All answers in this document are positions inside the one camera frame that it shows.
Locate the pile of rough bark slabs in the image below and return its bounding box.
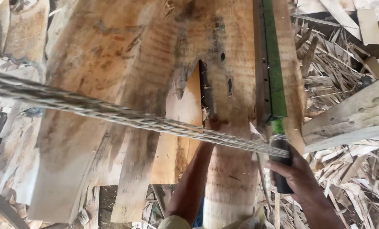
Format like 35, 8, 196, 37
0, 0, 69, 229

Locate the heap of wood offcut strips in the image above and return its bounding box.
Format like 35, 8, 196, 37
256, 0, 379, 229

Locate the person's pale yellow sleeve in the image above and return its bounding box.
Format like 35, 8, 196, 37
158, 215, 194, 229

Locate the wide stained wooden slab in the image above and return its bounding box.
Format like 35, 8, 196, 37
27, 0, 209, 224

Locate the grey wooden beam with holes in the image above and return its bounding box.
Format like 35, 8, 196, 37
301, 71, 379, 154

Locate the dark metal guide rail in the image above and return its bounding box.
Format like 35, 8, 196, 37
252, 0, 273, 126

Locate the person's right hand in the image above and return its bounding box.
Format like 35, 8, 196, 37
264, 144, 321, 202

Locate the thick twisted rope bundle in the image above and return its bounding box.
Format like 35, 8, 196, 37
0, 68, 291, 159

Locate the pale smooth wooden board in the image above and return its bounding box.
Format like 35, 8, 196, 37
150, 63, 204, 186

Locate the green metal lever black handle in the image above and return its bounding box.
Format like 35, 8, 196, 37
262, 0, 294, 195

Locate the thin wooden edge strip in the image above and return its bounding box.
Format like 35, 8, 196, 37
271, 0, 307, 155

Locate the narrow rough wooden plank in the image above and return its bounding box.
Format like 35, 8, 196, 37
198, 0, 262, 229

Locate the person's left hand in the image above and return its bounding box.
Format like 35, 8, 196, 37
205, 116, 231, 132

